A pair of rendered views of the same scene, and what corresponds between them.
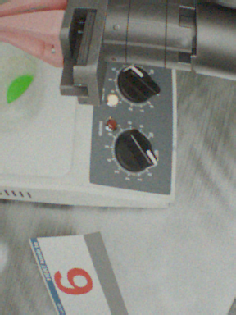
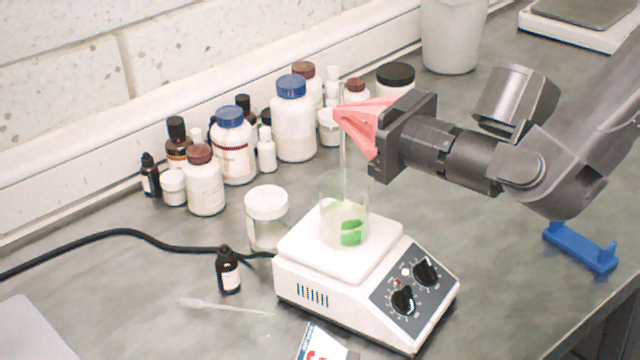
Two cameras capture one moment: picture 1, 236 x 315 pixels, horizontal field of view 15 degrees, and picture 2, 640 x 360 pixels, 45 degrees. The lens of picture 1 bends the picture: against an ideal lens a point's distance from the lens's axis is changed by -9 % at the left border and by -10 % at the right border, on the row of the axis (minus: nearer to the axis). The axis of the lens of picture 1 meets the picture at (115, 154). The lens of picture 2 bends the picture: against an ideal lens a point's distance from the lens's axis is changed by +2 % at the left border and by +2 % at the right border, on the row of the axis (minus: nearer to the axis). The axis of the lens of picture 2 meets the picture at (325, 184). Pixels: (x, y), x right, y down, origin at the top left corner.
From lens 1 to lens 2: 0.48 m
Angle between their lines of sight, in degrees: 40
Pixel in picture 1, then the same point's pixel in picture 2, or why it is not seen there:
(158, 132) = (424, 305)
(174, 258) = not seen: outside the picture
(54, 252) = (321, 341)
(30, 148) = (342, 260)
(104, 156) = (384, 293)
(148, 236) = not seen: outside the picture
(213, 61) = (459, 159)
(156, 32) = (432, 134)
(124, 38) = (412, 134)
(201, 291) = not seen: outside the picture
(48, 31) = (373, 112)
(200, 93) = (469, 313)
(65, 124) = (370, 259)
